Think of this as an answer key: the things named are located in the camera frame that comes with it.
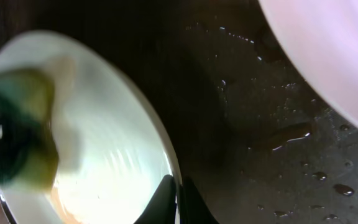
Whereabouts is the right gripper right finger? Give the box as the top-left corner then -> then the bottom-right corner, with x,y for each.
179,177 -> 219,224

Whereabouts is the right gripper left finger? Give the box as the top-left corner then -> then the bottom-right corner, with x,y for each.
134,175 -> 177,224

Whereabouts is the white plate bottom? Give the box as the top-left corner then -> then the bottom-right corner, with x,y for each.
0,30 -> 181,223

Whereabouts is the white plate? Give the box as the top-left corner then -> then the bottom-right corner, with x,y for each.
0,30 -> 181,223
259,0 -> 358,128

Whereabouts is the green yellow sponge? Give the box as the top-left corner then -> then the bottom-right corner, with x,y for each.
0,68 -> 59,191

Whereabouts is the white plate top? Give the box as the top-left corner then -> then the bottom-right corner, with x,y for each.
259,0 -> 358,128

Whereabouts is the brown serving tray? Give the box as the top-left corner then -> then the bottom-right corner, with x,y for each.
31,0 -> 358,223

